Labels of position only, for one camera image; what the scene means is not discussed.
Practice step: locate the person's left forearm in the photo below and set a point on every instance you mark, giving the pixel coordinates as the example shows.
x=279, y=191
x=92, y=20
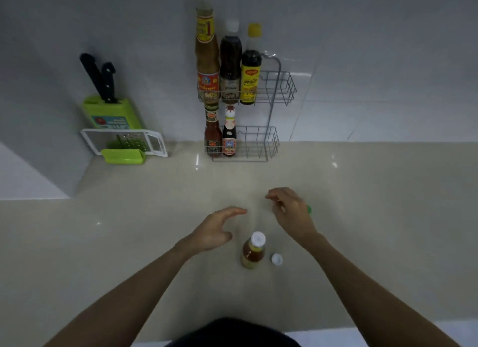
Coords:
x=123, y=298

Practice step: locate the person's black clothing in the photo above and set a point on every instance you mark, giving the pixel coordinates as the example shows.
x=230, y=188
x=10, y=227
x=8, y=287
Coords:
x=231, y=333

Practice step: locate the dark sauce bottle white cap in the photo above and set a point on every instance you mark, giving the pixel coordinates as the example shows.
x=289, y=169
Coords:
x=230, y=59

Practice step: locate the green knife block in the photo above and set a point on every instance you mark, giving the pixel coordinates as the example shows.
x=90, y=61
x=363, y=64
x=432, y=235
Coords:
x=112, y=115

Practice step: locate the person's left hand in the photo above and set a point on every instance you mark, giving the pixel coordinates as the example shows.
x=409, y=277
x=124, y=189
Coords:
x=211, y=233

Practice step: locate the small bottle red white cap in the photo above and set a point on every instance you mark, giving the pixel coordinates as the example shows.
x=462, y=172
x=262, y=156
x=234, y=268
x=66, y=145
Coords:
x=229, y=134

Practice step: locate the person's right hand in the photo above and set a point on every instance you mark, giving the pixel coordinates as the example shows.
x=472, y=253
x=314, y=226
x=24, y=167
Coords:
x=295, y=216

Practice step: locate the yellow label soy sauce bottle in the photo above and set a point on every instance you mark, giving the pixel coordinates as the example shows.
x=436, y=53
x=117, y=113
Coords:
x=251, y=78

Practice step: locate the white framed grater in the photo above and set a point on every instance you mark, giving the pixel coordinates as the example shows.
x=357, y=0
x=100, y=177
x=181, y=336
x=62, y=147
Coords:
x=158, y=143

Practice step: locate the person's right forearm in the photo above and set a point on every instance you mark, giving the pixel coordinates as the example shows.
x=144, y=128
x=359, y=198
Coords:
x=373, y=294

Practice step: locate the small orange sauce bottle white cap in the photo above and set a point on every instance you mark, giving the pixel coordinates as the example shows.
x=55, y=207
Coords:
x=253, y=253

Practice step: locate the tall light brown sauce bottle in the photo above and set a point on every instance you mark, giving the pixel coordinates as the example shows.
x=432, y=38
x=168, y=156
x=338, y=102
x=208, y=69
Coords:
x=207, y=55

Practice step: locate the green grater holder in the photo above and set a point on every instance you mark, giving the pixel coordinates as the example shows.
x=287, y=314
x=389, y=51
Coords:
x=123, y=157

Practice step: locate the red chili sauce bottle gold cap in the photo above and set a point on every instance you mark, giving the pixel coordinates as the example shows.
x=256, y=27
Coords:
x=213, y=132

